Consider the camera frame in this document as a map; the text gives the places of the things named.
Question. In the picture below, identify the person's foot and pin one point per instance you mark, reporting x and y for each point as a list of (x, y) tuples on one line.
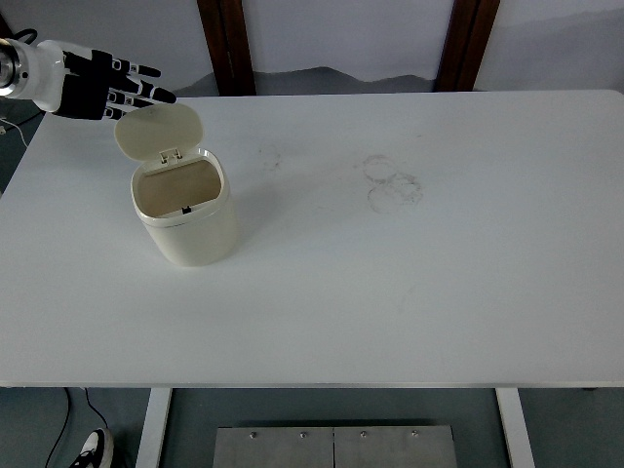
[(95, 451)]

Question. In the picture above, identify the grey metal plate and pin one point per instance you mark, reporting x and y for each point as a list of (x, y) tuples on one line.
[(292, 451)]

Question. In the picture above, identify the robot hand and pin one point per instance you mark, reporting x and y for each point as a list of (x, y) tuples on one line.
[(80, 92)]

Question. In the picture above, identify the white table leg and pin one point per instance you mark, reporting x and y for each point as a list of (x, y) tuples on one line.
[(153, 429), (514, 429)]

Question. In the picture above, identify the cream lidded trash bin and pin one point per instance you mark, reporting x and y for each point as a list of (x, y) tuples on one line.
[(187, 239)]

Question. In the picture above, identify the dark wooden screen post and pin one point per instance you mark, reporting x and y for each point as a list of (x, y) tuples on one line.
[(465, 44), (229, 44)]

